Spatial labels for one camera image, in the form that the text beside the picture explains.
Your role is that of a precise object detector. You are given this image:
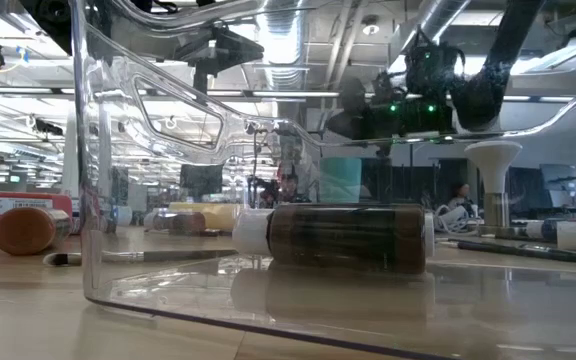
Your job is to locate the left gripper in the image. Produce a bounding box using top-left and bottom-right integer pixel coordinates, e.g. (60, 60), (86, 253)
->
(172, 28), (265, 71)

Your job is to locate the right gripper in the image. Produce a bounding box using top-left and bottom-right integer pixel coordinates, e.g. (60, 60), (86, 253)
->
(325, 29), (462, 142)

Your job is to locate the clear plastic bin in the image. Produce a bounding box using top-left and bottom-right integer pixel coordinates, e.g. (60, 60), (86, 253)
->
(70, 0), (576, 360)

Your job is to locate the orange paint bottle black label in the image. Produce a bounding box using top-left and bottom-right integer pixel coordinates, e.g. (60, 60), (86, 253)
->
(0, 207), (73, 256)

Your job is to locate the large red paint bottle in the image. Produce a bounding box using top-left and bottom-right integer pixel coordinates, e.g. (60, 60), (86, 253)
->
(0, 189), (74, 244)

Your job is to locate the teal plastic cup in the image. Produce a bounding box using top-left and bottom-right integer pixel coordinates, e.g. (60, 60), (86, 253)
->
(319, 157), (363, 205)

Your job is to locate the person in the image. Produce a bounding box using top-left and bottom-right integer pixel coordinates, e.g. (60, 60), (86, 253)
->
(275, 172), (314, 205)
(445, 182), (474, 211)

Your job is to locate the clear jar white lid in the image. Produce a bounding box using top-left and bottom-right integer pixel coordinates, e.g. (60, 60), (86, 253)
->
(465, 141), (524, 229)

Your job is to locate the white pillar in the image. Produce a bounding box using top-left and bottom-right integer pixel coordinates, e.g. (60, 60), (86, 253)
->
(62, 99), (82, 199)

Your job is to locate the silver ventilation duct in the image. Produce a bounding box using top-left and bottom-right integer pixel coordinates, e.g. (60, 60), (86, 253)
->
(260, 0), (314, 91)
(392, 0), (472, 51)

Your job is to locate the black wall panel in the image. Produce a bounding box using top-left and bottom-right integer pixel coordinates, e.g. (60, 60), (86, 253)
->
(180, 163), (224, 197)

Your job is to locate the white cable bundle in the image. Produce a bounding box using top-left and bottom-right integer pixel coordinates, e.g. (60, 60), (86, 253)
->
(435, 204), (484, 234)

